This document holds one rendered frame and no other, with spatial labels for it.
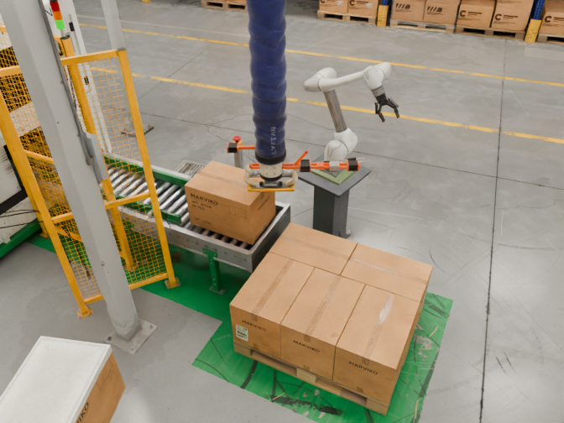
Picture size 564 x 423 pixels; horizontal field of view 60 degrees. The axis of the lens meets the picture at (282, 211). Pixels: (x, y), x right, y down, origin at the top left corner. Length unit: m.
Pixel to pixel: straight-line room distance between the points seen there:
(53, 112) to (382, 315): 2.38
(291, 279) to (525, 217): 2.80
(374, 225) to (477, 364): 1.70
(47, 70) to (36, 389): 1.59
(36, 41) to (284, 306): 2.18
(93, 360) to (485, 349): 2.83
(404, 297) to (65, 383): 2.22
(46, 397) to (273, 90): 2.13
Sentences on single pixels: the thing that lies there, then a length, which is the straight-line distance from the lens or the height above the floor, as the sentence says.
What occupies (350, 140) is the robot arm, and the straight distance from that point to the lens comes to 4.33.
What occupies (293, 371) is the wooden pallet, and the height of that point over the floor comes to 0.02.
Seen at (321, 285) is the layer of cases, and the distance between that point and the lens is 3.61.
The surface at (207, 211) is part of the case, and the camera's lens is 3.96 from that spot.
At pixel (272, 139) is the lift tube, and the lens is 3.38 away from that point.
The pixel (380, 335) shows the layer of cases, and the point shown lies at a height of 0.54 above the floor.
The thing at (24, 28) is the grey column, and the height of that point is 2.43.
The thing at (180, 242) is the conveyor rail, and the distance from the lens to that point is 4.15.
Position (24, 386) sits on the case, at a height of 1.02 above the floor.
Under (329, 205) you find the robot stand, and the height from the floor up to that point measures 0.48.
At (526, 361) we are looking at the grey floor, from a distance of 4.25.
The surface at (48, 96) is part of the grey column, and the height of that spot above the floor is 2.08.
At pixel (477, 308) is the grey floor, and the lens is 4.45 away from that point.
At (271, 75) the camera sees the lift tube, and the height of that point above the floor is 1.95.
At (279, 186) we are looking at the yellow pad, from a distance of 3.58.
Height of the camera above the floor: 3.19
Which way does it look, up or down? 39 degrees down
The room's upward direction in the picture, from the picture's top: 1 degrees counter-clockwise
